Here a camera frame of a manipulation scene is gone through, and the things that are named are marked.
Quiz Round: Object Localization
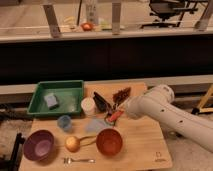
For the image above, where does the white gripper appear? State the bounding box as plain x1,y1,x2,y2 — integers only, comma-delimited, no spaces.
119,101,132,117

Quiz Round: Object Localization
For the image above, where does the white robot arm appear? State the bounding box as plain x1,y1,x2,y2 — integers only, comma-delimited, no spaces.
124,84,213,153

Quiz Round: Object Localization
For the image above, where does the red bowl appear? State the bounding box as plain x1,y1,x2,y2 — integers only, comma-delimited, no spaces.
96,129,123,156

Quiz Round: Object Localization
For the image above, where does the purple bowl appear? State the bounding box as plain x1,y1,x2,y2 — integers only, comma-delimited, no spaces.
23,130,54,161

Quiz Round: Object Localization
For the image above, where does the brown pinecone brush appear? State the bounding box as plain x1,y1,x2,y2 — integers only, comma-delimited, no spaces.
113,87,131,104

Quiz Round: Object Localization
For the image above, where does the white cup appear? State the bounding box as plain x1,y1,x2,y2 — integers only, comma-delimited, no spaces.
81,97,96,115

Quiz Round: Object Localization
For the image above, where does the clear plastic lid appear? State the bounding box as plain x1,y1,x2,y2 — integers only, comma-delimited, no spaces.
85,119,106,133

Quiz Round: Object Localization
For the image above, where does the gold spoon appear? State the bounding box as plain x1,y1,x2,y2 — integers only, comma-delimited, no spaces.
80,135,96,146

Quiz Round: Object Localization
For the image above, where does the blue plastic cup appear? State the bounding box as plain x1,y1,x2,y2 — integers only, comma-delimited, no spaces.
57,115,72,132

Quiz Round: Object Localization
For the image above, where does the yellow onion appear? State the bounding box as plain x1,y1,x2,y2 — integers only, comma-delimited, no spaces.
65,136,80,152

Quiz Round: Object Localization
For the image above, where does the blue sponge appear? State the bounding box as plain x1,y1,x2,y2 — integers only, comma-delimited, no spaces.
44,93,59,109

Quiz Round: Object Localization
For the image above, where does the green plastic tray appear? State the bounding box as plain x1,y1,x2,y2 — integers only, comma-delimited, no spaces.
27,80,84,118

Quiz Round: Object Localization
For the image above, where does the silver fork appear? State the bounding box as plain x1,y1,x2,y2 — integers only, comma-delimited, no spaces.
63,158,95,164

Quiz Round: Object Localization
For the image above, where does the red apple background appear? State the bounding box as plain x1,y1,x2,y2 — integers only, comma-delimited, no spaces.
81,23,93,31

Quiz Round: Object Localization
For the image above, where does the black office chair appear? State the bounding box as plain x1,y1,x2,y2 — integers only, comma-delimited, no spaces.
141,0,198,29

